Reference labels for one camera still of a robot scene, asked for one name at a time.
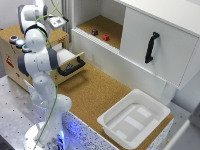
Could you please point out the purple block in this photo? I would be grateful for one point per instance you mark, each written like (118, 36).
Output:
(95, 32)

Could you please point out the white plastic box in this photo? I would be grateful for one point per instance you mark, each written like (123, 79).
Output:
(133, 121)

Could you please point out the white sliding door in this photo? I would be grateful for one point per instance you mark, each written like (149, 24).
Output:
(170, 43)

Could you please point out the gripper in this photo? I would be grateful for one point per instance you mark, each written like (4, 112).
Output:
(56, 22)

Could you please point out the white cabinet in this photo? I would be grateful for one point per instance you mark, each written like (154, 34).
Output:
(100, 56)

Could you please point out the wooden drawer box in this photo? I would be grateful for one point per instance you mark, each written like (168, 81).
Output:
(10, 63)

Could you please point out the pink block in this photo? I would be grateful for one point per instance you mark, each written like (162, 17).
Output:
(106, 37)

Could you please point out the blue button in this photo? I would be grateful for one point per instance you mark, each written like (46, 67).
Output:
(20, 43)

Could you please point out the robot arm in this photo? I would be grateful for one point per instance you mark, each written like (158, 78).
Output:
(41, 85)

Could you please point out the wooden drawer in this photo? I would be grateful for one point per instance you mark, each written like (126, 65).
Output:
(68, 55)

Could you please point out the red button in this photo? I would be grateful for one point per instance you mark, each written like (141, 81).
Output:
(13, 38)

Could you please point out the green button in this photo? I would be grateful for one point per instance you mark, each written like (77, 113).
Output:
(26, 48)

